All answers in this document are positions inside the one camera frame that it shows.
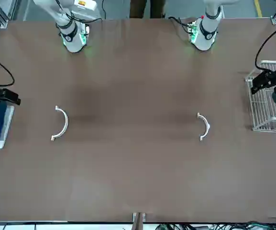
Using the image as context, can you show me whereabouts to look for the white wire basket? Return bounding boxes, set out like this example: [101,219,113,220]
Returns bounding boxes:
[244,60,276,133]

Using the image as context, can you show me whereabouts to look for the tangled black cable bundle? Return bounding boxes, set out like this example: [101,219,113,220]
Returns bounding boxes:
[156,216,276,230]

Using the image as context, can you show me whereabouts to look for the small white PVC pipe clamp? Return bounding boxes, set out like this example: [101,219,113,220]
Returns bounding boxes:
[197,112,211,142]

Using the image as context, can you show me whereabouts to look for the aluminium camera mount post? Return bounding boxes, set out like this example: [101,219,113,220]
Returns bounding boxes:
[132,211,148,230]

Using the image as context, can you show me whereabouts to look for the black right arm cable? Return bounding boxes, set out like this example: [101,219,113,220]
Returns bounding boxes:
[0,54,15,87]

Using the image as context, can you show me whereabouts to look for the person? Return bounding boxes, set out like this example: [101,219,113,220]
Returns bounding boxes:
[129,0,165,19]

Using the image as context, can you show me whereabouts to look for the large white PVC pipe clamp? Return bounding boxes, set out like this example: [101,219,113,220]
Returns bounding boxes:
[50,105,69,142]

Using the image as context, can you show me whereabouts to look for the green lit circuit board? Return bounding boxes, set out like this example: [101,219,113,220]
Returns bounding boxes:
[188,21,199,45]
[80,23,91,46]

